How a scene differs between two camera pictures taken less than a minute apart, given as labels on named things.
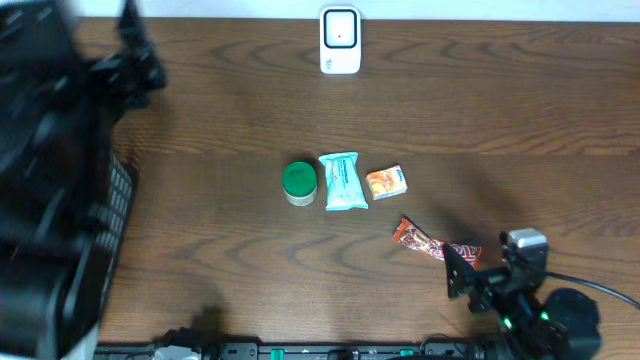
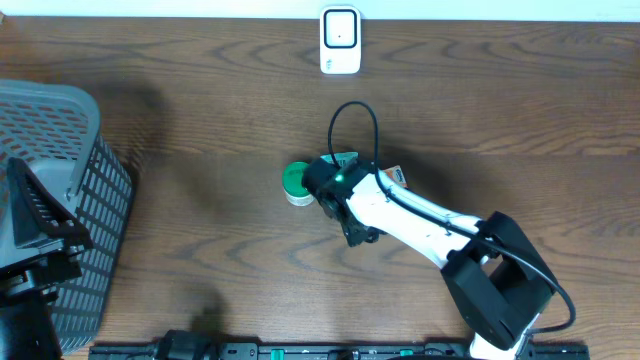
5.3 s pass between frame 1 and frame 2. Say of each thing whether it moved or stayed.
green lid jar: stayed
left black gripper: moved
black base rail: stayed
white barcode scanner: stayed
